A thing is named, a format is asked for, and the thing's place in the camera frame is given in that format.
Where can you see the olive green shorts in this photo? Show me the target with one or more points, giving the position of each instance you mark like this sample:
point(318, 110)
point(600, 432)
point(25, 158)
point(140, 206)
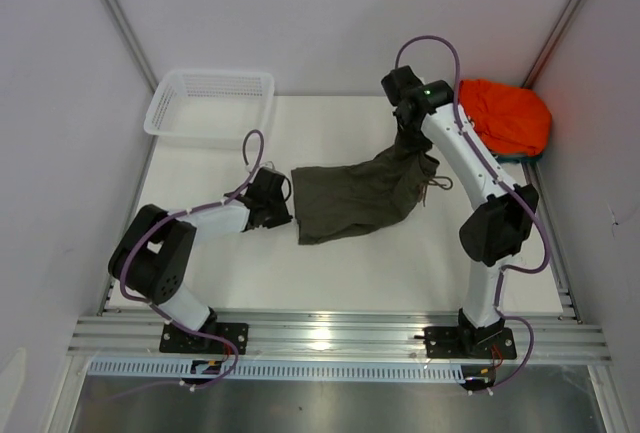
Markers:
point(332, 203)

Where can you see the aluminium frame rail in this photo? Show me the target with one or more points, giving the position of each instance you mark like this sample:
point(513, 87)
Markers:
point(331, 336)

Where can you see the white plastic basket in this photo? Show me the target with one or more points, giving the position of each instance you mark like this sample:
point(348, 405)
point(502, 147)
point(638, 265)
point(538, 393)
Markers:
point(209, 108)

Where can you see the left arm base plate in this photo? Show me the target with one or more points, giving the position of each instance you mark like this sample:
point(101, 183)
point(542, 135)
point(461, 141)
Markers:
point(175, 340)

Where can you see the orange folded shorts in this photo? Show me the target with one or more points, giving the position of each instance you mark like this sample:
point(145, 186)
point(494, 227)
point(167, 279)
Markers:
point(510, 121)

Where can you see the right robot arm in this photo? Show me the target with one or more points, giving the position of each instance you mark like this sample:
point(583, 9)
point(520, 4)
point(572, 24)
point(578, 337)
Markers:
point(500, 222)

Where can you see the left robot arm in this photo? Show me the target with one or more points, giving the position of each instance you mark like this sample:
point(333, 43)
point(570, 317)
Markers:
point(151, 260)

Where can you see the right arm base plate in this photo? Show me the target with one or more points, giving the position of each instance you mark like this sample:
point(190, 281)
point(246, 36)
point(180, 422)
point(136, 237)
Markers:
point(456, 342)

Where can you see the white slotted cable duct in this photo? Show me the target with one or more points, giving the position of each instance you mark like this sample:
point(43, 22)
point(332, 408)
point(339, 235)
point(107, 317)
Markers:
point(411, 372)

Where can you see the teal folded shorts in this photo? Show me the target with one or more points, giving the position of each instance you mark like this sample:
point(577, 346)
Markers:
point(517, 158)

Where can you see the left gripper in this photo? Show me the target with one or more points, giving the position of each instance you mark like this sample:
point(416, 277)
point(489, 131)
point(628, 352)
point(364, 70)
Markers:
point(283, 217)

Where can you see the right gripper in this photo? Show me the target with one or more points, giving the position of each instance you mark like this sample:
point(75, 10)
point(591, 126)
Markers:
point(422, 144)

